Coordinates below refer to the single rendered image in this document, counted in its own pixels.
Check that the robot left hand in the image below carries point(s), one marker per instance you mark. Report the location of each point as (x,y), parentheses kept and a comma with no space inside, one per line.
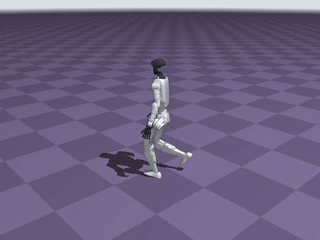
(147,131)

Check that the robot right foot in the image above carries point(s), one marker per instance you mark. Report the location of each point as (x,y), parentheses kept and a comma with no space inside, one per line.
(188,155)

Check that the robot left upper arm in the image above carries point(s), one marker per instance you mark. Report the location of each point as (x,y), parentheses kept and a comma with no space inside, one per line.
(156,87)

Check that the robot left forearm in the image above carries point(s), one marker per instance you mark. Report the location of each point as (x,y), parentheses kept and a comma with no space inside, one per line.
(154,112)

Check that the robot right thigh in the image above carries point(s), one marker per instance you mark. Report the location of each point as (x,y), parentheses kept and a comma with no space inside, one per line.
(159,144)

